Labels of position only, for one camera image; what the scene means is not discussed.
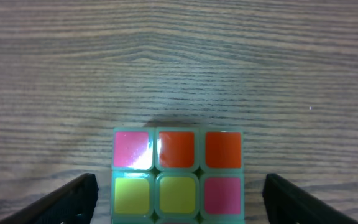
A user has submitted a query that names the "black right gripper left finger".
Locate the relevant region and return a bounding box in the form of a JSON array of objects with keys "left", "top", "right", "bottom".
[{"left": 0, "top": 173, "right": 99, "bottom": 224}]

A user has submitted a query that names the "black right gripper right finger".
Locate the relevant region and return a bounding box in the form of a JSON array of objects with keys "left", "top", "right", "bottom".
[{"left": 262, "top": 174, "right": 358, "bottom": 224}]

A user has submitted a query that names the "multicolour puzzle cube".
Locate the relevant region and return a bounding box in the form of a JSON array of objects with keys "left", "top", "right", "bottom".
[{"left": 111, "top": 127, "right": 245, "bottom": 223}]

